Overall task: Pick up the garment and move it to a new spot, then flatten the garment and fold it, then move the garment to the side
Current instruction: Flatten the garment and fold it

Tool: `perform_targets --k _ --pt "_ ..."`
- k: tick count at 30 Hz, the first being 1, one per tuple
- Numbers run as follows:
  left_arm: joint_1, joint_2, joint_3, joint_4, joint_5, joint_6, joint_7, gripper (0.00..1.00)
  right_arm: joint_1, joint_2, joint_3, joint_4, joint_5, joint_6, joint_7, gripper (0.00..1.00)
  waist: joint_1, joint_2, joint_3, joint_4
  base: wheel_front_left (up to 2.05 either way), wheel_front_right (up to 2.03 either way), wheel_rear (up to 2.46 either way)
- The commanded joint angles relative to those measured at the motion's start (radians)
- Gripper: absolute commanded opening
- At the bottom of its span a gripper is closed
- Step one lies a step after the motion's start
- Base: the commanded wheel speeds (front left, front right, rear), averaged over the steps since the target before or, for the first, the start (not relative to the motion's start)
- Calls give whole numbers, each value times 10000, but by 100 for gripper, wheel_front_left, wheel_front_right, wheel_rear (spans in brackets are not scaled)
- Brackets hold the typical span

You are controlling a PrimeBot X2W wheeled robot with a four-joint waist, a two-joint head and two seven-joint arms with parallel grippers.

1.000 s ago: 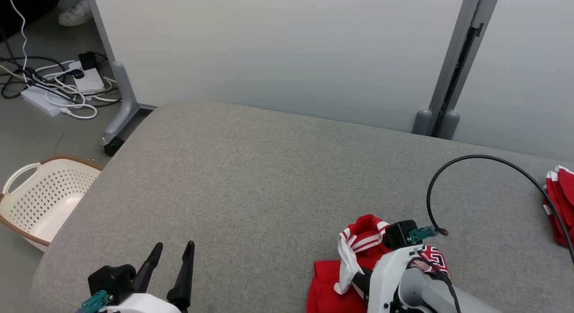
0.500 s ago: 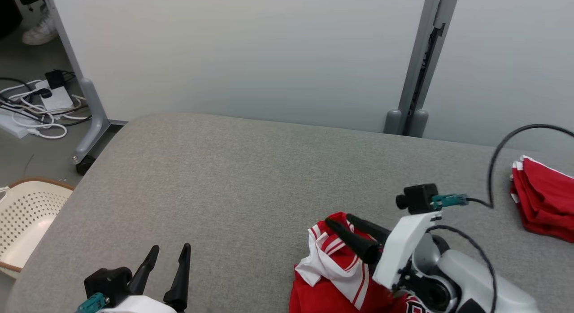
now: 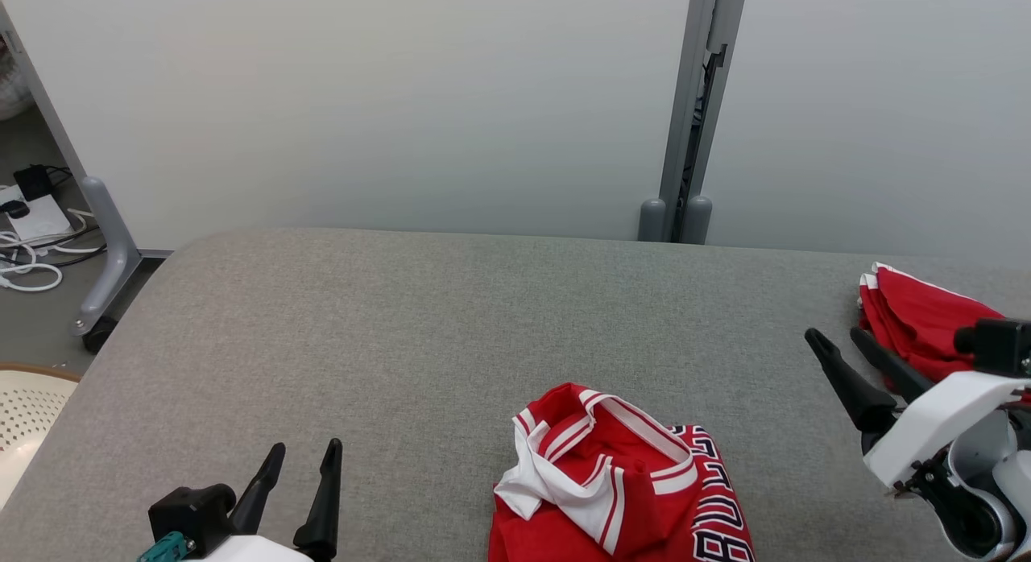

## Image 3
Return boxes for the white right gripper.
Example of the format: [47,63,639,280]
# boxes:
[804,327,1031,489]

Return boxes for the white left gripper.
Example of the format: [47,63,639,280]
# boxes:
[181,438,343,562]

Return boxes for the red shorts with white stripe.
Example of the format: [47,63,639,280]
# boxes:
[858,262,1008,394]

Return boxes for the red jersey with white sleeves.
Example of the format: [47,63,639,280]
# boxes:
[489,382,756,562]

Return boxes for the cream perforated laundry basket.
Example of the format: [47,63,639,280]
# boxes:
[0,365,81,510]

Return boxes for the grey partition foot with casters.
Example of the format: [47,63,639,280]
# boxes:
[71,176,144,354]

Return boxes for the white power strip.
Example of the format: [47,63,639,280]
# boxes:
[0,184,73,241]

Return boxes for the black power adapter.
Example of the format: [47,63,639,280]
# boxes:
[14,165,53,202]

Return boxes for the white and red bag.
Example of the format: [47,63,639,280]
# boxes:
[0,39,33,122]

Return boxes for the teal left camera connector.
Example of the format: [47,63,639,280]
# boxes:
[137,532,192,562]

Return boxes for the grey cylindrical post cap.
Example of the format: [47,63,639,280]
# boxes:
[683,196,714,245]
[639,198,668,242]

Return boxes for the white coiled cable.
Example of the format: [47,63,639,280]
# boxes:
[0,210,106,293]

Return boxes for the grey slotted partition post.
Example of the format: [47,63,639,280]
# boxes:
[659,0,750,242]

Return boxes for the grey plain partition post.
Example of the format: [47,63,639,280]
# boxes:
[0,2,89,184]

